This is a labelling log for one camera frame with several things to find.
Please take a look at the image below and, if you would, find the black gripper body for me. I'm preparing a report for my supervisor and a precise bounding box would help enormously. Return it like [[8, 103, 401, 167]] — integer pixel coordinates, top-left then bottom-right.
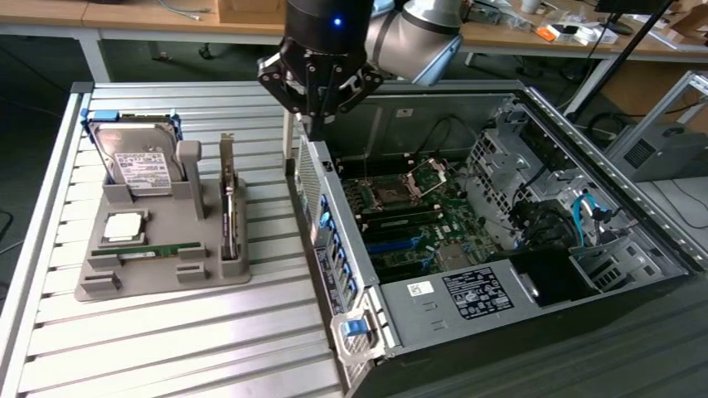
[[279, 0, 373, 105]]

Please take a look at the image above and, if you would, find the graphics card with metal bracket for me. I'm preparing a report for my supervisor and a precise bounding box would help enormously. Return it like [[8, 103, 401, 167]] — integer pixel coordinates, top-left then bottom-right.
[[217, 132, 243, 262]]

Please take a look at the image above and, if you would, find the brown cardboard box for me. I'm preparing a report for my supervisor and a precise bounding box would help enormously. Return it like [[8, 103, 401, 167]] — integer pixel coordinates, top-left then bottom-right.
[[217, 0, 288, 25]]

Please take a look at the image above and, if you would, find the metal socket cover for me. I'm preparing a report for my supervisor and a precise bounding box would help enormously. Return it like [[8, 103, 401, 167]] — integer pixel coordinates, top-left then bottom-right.
[[405, 158, 448, 196]]

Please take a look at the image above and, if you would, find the CPU socket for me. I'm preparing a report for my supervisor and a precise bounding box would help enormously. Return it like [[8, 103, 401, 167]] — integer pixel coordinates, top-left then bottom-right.
[[367, 176, 421, 208]]

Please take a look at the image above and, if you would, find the small metal chassis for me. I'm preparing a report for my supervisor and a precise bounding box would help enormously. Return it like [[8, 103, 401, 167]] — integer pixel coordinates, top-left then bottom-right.
[[467, 0, 504, 24]]

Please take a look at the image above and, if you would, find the perforated metal drive cage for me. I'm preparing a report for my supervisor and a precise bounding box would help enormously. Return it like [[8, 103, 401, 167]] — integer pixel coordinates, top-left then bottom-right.
[[467, 126, 557, 200]]

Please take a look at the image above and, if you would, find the black RAM stick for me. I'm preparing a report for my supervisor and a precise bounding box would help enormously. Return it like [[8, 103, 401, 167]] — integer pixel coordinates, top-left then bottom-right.
[[359, 209, 444, 233]]

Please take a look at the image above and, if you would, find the green motherboard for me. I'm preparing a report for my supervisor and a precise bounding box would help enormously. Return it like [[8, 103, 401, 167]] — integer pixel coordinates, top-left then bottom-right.
[[340, 159, 503, 283]]

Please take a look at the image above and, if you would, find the grey plastic parts rack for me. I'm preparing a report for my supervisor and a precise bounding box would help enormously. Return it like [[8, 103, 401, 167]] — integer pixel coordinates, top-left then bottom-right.
[[75, 139, 253, 303]]

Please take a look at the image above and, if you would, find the silver CPU chip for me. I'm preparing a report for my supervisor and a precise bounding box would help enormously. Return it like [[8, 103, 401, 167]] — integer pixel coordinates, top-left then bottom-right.
[[103, 213, 147, 240]]

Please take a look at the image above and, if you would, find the white cardboard box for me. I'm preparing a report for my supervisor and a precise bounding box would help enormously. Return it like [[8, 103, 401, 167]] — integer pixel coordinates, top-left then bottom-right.
[[575, 27, 620, 46]]

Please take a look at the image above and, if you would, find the green RAM stick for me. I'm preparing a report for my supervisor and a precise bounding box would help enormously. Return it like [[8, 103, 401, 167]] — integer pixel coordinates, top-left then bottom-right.
[[91, 242, 201, 259]]

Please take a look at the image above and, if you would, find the black tripod pole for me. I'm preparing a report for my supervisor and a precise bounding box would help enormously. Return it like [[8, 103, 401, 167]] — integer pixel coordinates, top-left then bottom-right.
[[563, 0, 679, 121]]

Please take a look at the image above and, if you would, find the black monitor stand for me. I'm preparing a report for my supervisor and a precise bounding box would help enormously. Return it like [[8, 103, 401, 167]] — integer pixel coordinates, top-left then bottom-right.
[[595, 0, 636, 35]]

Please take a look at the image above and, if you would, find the grey power supply unit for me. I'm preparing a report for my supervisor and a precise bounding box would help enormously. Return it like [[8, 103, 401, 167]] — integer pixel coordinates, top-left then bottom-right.
[[379, 259, 541, 349]]

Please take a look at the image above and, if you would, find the grey computer tower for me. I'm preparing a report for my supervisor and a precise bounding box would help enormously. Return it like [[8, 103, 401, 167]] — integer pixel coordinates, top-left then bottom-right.
[[605, 122, 708, 183]]

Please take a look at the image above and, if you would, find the blue case latch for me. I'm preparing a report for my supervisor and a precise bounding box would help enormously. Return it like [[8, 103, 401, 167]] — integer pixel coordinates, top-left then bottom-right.
[[340, 319, 369, 339]]

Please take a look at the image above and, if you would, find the metal disk bay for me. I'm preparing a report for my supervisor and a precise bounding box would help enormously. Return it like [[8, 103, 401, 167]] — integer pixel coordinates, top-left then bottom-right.
[[568, 235, 665, 294]]

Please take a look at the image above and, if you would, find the open black PC case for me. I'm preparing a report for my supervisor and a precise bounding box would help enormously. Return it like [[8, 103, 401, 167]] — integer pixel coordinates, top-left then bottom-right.
[[283, 80, 708, 398]]

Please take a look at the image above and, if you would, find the grey cable with plug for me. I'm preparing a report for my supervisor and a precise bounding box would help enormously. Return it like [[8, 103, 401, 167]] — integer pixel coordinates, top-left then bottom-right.
[[157, 0, 215, 20]]

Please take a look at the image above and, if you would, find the hard disk in blue bracket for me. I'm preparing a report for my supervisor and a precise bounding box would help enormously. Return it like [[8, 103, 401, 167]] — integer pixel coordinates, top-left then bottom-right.
[[80, 108, 185, 197]]

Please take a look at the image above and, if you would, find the wooden desk white frame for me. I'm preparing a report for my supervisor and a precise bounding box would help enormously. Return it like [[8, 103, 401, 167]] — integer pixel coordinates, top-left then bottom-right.
[[457, 0, 708, 121], [0, 0, 289, 84]]

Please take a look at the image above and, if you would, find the coiled black cable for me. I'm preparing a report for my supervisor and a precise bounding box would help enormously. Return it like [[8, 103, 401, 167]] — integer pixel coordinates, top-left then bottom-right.
[[584, 111, 632, 144]]

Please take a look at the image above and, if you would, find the black wire bundle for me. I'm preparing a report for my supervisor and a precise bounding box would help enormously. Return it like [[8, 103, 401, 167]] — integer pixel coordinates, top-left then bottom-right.
[[508, 198, 576, 250]]

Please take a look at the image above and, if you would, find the light blue SATA wire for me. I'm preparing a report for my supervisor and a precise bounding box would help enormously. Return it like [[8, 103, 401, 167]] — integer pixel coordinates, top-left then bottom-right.
[[572, 188, 615, 250]]

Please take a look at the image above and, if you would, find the aluminium profile frame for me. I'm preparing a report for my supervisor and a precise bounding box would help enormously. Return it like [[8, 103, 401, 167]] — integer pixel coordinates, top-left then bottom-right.
[[635, 70, 708, 138]]

